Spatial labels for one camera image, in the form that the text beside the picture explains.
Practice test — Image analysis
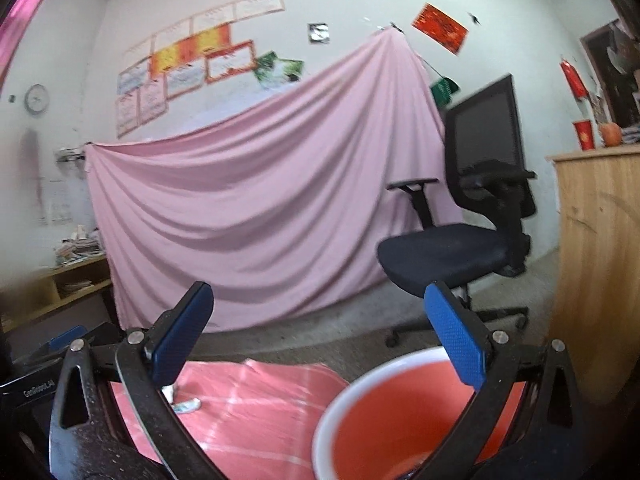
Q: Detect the crumpled white green packet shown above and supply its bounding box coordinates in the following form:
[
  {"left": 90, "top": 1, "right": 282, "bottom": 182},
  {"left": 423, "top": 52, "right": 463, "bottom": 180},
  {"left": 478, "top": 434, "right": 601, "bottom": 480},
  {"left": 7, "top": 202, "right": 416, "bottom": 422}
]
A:
[{"left": 162, "top": 385, "right": 201, "bottom": 413}]

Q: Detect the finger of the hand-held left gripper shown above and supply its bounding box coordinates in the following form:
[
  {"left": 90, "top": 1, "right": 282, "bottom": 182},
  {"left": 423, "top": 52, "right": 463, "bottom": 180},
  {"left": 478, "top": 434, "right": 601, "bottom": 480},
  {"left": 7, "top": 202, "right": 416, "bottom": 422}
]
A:
[{"left": 30, "top": 324, "right": 126, "bottom": 361}]

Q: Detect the dark wooden frame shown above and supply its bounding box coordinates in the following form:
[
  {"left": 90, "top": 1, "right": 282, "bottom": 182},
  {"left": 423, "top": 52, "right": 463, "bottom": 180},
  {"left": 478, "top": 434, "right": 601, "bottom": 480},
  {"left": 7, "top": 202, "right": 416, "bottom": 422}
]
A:
[{"left": 580, "top": 20, "right": 640, "bottom": 128}]

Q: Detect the pink checkered tablecloth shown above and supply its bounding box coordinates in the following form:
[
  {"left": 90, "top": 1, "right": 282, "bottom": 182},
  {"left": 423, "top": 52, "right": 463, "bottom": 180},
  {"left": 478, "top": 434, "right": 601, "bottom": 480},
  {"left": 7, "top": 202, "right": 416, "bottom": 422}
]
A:
[{"left": 107, "top": 357, "right": 351, "bottom": 480}]

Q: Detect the green wall photo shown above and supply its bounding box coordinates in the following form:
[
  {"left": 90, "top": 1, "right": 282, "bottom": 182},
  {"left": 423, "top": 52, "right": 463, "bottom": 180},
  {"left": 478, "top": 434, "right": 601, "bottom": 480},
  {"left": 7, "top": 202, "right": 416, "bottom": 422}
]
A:
[
  {"left": 277, "top": 59, "right": 305, "bottom": 84},
  {"left": 254, "top": 51, "right": 281, "bottom": 89}
]

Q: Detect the red wall poster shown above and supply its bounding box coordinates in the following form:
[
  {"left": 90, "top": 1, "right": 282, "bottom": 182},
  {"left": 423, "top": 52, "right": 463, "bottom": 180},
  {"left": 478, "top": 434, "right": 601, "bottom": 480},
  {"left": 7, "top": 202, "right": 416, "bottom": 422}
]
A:
[{"left": 411, "top": 3, "right": 469, "bottom": 54}]

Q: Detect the round wall clock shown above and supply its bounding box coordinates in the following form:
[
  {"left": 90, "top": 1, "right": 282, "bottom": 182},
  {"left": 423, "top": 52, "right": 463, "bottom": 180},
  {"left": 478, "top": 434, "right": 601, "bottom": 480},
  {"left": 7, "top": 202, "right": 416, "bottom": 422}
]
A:
[{"left": 25, "top": 84, "right": 50, "bottom": 113}]

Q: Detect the light wooden cabinet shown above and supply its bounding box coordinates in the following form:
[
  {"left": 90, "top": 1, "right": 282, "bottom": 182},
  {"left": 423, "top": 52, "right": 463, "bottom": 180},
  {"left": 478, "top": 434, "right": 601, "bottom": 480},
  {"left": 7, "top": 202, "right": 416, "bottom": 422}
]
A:
[{"left": 545, "top": 142, "right": 640, "bottom": 406}]

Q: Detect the red plastic bin white rim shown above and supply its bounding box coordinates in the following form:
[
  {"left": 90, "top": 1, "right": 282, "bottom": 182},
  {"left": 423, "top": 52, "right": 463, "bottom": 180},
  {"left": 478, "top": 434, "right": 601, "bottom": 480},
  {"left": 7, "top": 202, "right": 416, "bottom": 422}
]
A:
[{"left": 311, "top": 346, "right": 531, "bottom": 480}]

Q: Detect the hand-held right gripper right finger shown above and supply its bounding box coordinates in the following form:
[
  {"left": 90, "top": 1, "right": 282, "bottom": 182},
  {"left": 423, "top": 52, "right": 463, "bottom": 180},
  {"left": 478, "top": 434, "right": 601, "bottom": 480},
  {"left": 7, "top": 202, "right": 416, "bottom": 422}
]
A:
[{"left": 415, "top": 281, "right": 581, "bottom": 480}]

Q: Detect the wooden shelf desk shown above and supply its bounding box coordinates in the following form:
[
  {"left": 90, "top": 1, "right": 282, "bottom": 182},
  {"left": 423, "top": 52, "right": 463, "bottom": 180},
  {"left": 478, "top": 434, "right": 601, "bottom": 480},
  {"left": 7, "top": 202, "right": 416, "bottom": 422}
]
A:
[{"left": 0, "top": 252, "right": 113, "bottom": 333}]

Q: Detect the stack of books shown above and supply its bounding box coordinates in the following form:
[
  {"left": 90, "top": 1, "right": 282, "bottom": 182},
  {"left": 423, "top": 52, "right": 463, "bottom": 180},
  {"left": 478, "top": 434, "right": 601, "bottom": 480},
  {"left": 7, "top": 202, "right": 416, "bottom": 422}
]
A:
[{"left": 55, "top": 225, "right": 106, "bottom": 266}]

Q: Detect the group of wall certificates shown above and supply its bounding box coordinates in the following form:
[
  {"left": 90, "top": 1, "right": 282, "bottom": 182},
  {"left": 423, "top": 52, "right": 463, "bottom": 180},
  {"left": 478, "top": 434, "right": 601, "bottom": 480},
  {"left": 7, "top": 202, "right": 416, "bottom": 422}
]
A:
[{"left": 115, "top": 0, "right": 286, "bottom": 138}]

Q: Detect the black office chair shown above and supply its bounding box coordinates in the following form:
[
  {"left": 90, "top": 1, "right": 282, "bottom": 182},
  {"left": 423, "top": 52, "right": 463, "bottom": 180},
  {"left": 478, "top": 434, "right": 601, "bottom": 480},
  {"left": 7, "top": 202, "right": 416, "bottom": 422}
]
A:
[{"left": 377, "top": 74, "right": 538, "bottom": 348}]

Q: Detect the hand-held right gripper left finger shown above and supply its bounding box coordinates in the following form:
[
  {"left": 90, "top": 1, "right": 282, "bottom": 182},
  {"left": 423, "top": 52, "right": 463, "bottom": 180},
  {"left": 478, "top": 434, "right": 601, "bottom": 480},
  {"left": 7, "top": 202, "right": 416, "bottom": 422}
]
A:
[{"left": 50, "top": 281, "right": 221, "bottom": 480}]

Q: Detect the pink hanging cloth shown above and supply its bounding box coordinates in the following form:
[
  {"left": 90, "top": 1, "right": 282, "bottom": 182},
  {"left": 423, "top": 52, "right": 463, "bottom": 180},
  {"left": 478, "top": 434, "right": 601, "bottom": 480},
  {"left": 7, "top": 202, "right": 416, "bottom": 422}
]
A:
[{"left": 85, "top": 30, "right": 451, "bottom": 333}]

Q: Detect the red cup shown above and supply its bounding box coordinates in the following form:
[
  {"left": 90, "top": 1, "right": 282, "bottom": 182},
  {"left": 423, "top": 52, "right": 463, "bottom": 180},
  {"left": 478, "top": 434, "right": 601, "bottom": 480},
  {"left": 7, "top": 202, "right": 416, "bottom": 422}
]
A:
[{"left": 572, "top": 120, "right": 596, "bottom": 151}]

